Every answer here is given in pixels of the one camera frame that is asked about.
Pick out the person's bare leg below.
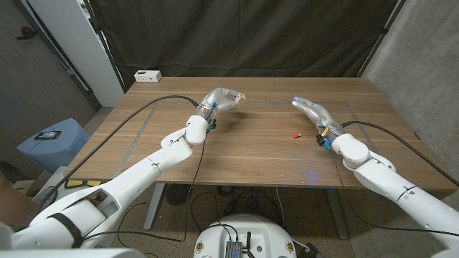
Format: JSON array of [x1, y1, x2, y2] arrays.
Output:
[[0, 171, 37, 229]]

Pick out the black backdrop curtain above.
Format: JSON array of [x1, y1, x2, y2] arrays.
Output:
[[87, 0, 408, 82]]

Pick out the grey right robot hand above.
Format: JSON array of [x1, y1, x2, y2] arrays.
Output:
[[290, 95, 344, 139]]

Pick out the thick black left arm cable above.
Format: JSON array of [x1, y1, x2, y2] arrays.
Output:
[[34, 95, 200, 212]]

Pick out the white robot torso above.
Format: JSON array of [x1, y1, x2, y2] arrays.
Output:
[[193, 214, 298, 258]]

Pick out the white floor mat yellow print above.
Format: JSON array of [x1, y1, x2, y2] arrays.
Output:
[[35, 166, 105, 207]]

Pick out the white power strip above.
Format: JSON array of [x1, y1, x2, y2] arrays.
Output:
[[134, 70, 163, 84]]

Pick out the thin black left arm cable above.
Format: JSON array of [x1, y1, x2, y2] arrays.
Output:
[[184, 123, 216, 201]]

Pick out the black backdrop stand pole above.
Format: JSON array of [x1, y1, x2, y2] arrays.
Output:
[[356, 0, 408, 78], [84, 0, 126, 94]]

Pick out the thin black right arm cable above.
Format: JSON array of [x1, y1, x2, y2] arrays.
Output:
[[329, 150, 459, 237]]

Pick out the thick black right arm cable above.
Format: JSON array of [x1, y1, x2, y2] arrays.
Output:
[[340, 120, 459, 188]]

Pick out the white table leg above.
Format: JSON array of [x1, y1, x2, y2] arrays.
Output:
[[143, 182, 166, 231]]

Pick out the blue plastic bin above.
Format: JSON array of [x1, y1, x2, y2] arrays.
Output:
[[16, 118, 91, 175]]

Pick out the black door handle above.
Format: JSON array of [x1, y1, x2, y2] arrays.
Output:
[[15, 26, 38, 40]]

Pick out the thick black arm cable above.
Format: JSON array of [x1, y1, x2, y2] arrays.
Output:
[[340, 120, 459, 188], [34, 95, 200, 212]]

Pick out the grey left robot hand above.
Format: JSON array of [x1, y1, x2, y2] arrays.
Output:
[[193, 87, 240, 121]]

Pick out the grey table leg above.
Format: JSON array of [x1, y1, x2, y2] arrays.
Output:
[[324, 188, 349, 240]]

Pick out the white floor cable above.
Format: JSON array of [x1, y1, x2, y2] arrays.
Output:
[[275, 186, 286, 223]]

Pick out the small grey electronics module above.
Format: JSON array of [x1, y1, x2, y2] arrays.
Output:
[[224, 240, 245, 258]]

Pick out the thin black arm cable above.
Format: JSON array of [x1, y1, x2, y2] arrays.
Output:
[[184, 123, 216, 201], [329, 150, 459, 237]]

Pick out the round black fan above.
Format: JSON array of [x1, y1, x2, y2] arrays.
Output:
[[164, 183, 194, 206]]

